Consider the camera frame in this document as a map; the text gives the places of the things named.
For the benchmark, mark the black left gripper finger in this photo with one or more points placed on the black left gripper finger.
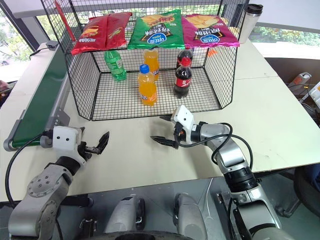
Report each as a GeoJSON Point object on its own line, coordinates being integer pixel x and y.
{"type": "Point", "coordinates": [103, 141]}
{"type": "Point", "coordinates": [82, 131]}

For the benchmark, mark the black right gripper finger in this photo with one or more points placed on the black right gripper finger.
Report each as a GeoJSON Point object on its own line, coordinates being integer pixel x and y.
{"type": "Point", "coordinates": [167, 118]}
{"type": "Point", "coordinates": [165, 142]}

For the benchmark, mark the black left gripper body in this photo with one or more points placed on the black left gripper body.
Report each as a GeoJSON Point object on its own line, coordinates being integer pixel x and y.
{"type": "Point", "coordinates": [86, 150]}

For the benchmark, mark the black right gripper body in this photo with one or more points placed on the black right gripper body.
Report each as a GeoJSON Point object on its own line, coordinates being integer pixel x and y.
{"type": "Point", "coordinates": [179, 132]}

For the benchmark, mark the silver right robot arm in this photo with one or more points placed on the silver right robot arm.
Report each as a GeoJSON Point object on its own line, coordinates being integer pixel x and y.
{"type": "Point", "coordinates": [232, 155]}

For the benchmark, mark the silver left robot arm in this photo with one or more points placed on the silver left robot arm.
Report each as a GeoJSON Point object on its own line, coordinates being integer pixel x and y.
{"type": "Point", "coordinates": [42, 197]}

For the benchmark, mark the green conveyor belt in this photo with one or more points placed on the green conveyor belt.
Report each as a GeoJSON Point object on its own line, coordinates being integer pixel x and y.
{"type": "Point", "coordinates": [42, 92]}

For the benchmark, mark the grey plastic adapter box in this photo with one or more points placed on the grey plastic adapter box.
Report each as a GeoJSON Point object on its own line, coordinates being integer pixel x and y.
{"type": "Point", "coordinates": [52, 45]}

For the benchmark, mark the orange soda bottle blue cap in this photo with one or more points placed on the orange soda bottle blue cap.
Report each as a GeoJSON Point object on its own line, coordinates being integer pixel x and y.
{"type": "Point", "coordinates": [147, 88]}

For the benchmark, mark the cola bottle red cap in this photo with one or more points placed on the cola bottle red cap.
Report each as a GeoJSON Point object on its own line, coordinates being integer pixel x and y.
{"type": "Point", "coordinates": [183, 80]}

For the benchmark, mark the cola bottle black cap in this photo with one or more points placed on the cola bottle black cap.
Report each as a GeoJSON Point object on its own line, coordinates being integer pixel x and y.
{"type": "Point", "coordinates": [185, 53]}

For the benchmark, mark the green soda bottle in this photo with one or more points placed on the green soda bottle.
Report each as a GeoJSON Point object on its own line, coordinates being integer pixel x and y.
{"type": "Point", "coordinates": [115, 66]}

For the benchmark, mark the grey rounded robot leg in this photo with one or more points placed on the grey rounded robot leg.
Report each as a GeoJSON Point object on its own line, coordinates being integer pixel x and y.
{"type": "Point", "coordinates": [125, 215]}
{"type": "Point", "coordinates": [190, 215]}

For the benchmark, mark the small orange object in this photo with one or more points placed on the small orange object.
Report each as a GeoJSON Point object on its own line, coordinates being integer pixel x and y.
{"type": "Point", "coordinates": [212, 52]}

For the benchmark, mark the green chip bag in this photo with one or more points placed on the green chip bag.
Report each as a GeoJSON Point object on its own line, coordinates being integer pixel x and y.
{"type": "Point", "coordinates": [156, 31]}

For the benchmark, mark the large red chip bag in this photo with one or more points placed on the large red chip bag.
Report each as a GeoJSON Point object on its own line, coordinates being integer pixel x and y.
{"type": "Point", "coordinates": [90, 35]}

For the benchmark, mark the magenta chip bag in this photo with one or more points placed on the magenta chip bag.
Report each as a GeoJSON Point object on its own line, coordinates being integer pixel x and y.
{"type": "Point", "coordinates": [208, 30]}

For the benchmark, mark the narrow red chip bag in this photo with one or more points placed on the narrow red chip bag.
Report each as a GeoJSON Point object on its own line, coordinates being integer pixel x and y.
{"type": "Point", "coordinates": [117, 28]}

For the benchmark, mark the red bar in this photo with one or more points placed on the red bar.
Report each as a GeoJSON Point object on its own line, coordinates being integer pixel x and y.
{"type": "Point", "coordinates": [65, 21]}

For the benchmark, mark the steel travel tumbler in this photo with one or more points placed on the steel travel tumbler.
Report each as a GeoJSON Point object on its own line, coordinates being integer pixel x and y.
{"type": "Point", "coordinates": [248, 23]}

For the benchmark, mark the grey orange equipment box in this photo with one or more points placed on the grey orange equipment box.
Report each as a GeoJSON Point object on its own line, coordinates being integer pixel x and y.
{"type": "Point", "coordinates": [303, 86]}

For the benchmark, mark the black chair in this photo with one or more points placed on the black chair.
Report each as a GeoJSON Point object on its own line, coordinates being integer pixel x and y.
{"type": "Point", "coordinates": [308, 187]}

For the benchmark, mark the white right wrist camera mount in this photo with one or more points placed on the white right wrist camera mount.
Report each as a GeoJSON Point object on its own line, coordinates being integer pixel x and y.
{"type": "Point", "coordinates": [185, 117]}

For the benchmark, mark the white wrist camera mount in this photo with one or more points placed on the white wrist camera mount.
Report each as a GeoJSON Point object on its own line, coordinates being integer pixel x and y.
{"type": "Point", "coordinates": [185, 117]}
{"type": "Point", "coordinates": [65, 140]}

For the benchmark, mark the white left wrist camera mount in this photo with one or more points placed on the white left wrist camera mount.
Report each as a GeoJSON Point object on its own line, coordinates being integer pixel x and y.
{"type": "Point", "coordinates": [65, 140]}

